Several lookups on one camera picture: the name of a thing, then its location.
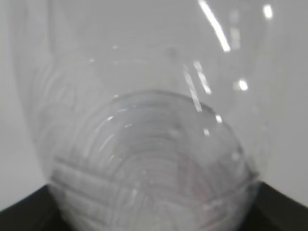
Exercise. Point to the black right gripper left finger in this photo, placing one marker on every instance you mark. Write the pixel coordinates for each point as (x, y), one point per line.
(36, 212)

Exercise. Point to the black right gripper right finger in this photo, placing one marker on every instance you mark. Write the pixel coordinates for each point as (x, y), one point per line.
(274, 211)

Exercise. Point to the clear water bottle red label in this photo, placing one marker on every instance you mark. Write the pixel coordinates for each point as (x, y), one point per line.
(146, 115)

